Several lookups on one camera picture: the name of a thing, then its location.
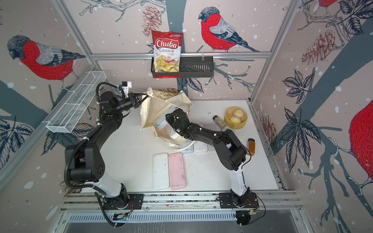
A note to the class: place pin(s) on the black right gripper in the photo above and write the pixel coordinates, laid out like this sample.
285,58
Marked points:
170,118

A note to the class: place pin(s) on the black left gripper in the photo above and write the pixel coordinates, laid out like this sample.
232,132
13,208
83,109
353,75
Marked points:
130,98

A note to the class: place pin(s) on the cream canvas tote bag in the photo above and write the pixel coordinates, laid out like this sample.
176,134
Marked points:
158,104

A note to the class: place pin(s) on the light blue pencil case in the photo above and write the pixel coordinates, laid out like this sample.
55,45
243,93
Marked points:
187,148

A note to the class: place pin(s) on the white pencil case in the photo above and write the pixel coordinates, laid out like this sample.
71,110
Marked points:
160,171
200,147

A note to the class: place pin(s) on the pink pencil case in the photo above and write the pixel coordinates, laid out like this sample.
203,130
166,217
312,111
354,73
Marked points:
177,174

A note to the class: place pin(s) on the cream pencil case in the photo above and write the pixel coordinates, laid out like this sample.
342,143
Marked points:
211,127

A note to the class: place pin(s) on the grey pencil case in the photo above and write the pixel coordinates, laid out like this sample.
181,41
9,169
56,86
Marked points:
230,133

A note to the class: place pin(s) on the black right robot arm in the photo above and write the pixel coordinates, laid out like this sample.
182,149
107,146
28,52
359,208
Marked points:
230,151

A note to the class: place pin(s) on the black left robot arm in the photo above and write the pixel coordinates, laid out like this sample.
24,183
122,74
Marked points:
85,167

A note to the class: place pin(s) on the red Chuba cassava chips bag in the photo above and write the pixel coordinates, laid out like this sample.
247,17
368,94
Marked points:
166,54

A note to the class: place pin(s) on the glass spice jar black lid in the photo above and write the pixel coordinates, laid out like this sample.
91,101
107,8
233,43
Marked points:
219,122

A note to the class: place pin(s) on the steamed bun lower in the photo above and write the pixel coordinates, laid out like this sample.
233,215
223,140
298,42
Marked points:
235,119

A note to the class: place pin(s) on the steamed bun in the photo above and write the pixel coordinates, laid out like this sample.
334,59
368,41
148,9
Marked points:
239,113
235,119

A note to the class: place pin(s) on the yellow bamboo steamer basket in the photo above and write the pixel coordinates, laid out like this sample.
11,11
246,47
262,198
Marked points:
229,114

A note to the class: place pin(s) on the steamed bun upper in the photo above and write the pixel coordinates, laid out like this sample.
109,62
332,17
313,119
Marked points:
239,113

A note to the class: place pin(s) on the orange sauce bottle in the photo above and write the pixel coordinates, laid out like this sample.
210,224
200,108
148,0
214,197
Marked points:
251,146

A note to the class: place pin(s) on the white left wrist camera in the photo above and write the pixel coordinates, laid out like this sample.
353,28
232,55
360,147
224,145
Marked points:
126,86

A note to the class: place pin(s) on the black wall-mounted basket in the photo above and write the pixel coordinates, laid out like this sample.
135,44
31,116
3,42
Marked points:
190,67

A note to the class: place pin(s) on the white wire mesh shelf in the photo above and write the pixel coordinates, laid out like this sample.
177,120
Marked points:
69,114

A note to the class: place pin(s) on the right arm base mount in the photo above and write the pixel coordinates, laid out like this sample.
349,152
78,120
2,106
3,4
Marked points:
232,200

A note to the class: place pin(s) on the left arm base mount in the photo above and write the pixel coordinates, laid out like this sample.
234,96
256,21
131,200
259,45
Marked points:
124,202

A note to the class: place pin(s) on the aluminium front rail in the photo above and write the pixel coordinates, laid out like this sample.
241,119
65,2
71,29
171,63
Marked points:
186,201

